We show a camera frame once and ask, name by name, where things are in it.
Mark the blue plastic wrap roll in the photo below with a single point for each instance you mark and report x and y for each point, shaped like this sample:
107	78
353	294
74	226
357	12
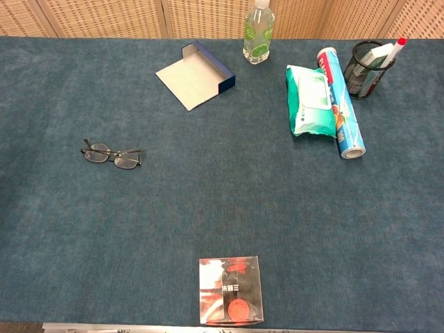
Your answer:
347	128

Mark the green white small carton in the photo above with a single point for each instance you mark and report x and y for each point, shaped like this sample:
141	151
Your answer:
376	55

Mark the green wet wipes pack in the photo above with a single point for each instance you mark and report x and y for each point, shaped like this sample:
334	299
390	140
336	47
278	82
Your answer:
308	104

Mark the clear bottle with green label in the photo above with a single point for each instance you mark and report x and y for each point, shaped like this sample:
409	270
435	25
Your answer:
258	38

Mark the white bottle with red cap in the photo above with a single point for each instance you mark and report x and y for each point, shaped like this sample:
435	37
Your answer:
393	52

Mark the black mesh pen holder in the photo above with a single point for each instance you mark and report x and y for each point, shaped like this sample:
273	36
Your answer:
354	79

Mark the open blue white cardboard box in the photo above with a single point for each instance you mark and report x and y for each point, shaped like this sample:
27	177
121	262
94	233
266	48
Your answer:
190	79

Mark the blue felt table cloth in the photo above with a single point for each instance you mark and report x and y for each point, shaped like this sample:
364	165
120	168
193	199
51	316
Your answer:
243	190

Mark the black wire-frame eyeglasses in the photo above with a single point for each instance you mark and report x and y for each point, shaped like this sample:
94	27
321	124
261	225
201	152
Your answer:
97	156

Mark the silver metal table rail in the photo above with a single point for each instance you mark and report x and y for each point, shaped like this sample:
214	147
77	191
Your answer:
138	327

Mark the woven rattan folding screen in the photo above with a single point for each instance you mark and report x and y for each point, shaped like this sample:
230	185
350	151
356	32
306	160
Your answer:
104	17

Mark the clear box with red contents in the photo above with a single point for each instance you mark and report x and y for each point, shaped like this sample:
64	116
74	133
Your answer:
229	291

